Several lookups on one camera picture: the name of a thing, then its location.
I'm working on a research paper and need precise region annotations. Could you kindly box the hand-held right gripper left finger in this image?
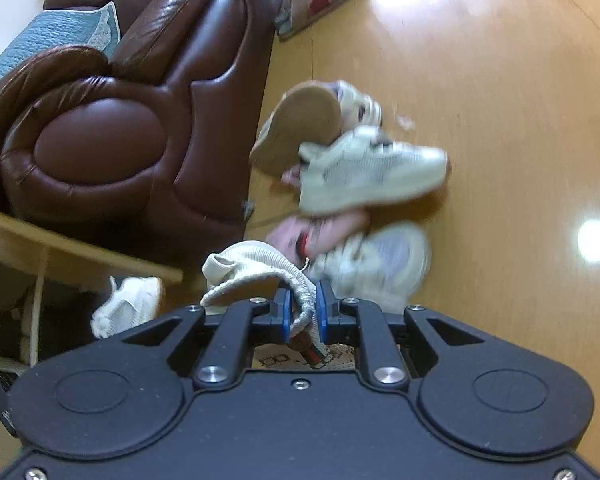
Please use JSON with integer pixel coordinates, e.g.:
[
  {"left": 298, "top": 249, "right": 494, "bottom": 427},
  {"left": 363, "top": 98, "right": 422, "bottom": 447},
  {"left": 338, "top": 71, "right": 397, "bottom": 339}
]
[{"left": 122, "top": 287, "right": 294, "bottom": 392}]

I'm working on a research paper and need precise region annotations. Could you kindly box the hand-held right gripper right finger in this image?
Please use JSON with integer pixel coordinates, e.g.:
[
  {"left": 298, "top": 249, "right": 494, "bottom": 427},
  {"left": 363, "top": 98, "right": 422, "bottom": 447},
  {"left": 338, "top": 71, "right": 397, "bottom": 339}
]
[{"left": 317, "top": 279, "right": 486, "bottom": 391}]

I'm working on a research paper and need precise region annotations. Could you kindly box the cream knit shoe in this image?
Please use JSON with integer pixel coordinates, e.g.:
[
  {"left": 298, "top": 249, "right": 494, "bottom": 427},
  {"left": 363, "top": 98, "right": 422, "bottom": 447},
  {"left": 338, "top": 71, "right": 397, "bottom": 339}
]
[{"left": 200, "top": 240, "right": 357, "bottom": 372}]

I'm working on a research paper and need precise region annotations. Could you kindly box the pink shoe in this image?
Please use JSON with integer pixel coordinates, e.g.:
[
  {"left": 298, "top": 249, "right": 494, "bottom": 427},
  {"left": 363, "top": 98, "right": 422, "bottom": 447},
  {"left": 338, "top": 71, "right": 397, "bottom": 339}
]
[
  {"left": 280, "top": 165, "right": 305, "bottom": 191},
  {"left": 266, "top": 210, "right": 373, "bottom": 263}
]

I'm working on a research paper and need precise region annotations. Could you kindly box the cream laced cartoon patch sneaker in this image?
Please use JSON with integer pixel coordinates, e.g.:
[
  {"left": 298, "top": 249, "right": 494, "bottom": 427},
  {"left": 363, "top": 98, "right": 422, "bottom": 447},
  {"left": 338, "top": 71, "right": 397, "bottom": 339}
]
[
  {"left": 307, "top": 222, "right": 433, "bottom": 313},
  {"left": 332, "top": 80, "right": 383, "bottom": 128}
]

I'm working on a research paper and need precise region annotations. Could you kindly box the white grey strap sneaker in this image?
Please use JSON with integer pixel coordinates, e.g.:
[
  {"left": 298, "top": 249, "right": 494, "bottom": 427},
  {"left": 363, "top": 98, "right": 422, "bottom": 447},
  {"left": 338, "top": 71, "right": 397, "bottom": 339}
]
[
  {"left": 249, "top": 81, "right": 343, "bottom": 178},
  {"left": 297, "top": 127, "right": 449, "bottom": 213}
]

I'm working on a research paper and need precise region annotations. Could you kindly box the white shoe cabinet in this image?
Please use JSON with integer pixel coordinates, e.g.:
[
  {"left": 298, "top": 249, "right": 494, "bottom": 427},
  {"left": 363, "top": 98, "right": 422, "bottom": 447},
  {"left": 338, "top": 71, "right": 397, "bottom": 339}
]
[{"left": 0, "top": 252, "right": 166, "bottom": 376}]

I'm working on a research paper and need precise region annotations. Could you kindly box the brown leather sofa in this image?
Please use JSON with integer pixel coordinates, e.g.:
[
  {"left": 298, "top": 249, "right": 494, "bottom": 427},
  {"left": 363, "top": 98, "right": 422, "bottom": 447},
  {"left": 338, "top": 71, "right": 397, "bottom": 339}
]
[{"left": 0, "top": 0, "right": 283, "bottom": 268}]

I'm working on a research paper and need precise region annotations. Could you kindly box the blue quilted sofa cover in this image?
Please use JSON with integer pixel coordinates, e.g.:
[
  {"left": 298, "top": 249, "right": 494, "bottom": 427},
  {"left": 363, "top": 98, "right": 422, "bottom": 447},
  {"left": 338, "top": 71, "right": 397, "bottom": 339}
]
[{"left": 0, "top": 2, "right": 123, "bottom": 103}]

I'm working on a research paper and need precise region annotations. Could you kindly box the white maroon strap sneaker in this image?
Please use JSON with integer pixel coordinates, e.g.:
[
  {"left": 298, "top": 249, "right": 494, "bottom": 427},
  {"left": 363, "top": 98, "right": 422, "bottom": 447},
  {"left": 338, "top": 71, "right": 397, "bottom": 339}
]
[{"left": 91, "top": 276, "right": 165, "bottom": 340}]

